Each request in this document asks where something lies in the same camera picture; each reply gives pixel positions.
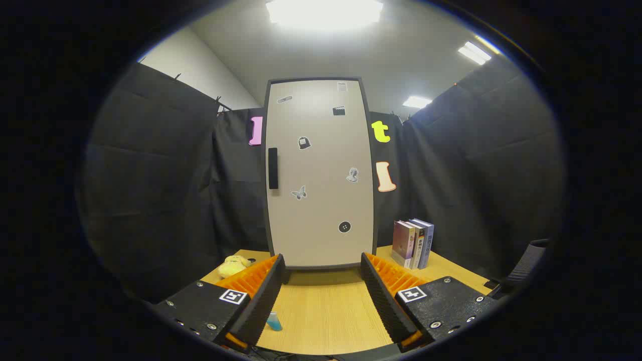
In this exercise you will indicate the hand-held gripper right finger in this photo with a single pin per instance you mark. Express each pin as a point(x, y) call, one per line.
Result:
point(383, 306)

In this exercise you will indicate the blue and white tube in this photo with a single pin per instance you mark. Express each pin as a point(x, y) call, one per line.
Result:
point(274, 321)

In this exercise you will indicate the large ceiling light panel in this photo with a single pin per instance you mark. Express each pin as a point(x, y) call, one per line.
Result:
point(323, 12)

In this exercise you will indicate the beige cabinet door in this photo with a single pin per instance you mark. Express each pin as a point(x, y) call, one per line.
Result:
point(321, 150)

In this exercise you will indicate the small ceiling light panel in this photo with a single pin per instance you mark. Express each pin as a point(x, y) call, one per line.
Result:
point(416, 102)

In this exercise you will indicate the long ceiling light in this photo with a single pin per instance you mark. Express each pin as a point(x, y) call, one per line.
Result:
point(474, 52)

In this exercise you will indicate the white spine book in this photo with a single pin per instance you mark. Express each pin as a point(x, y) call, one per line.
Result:
point(418, 248)

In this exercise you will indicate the dark grey cabinet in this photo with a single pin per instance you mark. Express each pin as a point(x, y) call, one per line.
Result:
point(321, 268)

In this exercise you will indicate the black ribbed chair part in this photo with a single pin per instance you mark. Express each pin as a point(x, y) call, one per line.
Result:
point(524, 265)

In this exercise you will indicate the black backdrop cloth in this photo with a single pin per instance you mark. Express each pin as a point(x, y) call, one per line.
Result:
point(160, 175)

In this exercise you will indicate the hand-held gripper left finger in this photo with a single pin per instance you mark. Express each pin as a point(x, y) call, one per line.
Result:
point(263, 306)

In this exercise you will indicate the yellow plush toy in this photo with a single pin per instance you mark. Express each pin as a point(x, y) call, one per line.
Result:
point(233, 265)

